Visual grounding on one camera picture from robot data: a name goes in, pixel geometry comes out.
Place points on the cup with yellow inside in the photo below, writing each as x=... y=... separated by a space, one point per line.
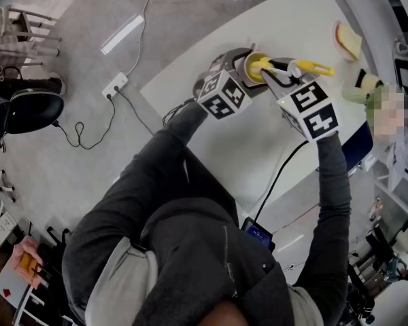
x=251 y=75

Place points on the black tripod equipment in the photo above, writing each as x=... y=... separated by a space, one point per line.
x=364 y=290

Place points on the plate with bread slice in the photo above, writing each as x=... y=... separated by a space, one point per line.
x=348 y=41

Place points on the person's torso in dark jacket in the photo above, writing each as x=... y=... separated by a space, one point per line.
x=190 y=250

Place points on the black device with blue screen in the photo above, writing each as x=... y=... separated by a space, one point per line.
x=256 y=233

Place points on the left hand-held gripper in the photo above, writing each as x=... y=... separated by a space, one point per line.
x=224 y=97

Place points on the white shelf unit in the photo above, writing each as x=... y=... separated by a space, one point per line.
x=398 y=189

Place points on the dark blue chair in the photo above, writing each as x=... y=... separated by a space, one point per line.
x=357 y=148

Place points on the person's right forearm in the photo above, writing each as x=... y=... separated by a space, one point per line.
x=333 y=175

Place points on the black office chair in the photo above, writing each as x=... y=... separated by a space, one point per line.
x=34 y=110

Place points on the orange object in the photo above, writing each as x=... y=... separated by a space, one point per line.
x=27 y=263

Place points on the yellow and white brush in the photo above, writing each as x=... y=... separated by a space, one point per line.
x=313 y=66

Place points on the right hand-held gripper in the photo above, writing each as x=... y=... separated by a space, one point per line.
x=313 y=114

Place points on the white power strip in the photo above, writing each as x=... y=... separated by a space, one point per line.
x=115 y=85

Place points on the person's left forearm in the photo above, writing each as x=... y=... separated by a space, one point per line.
x=177 y=138

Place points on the wooden chair with checked cushion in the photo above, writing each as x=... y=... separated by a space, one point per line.
x=20 y=36

